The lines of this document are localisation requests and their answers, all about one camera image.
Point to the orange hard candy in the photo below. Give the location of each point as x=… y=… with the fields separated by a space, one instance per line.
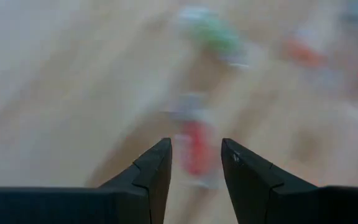
x=301 y=53

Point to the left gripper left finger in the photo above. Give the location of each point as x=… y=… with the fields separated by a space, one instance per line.
x=152 y=180

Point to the green wrapped hard candy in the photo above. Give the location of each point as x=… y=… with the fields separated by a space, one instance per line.
x=216 y=35

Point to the red hard candy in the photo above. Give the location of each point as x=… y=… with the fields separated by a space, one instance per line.
x=196 y=149

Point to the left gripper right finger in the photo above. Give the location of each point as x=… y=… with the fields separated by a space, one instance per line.
x=250 y=183

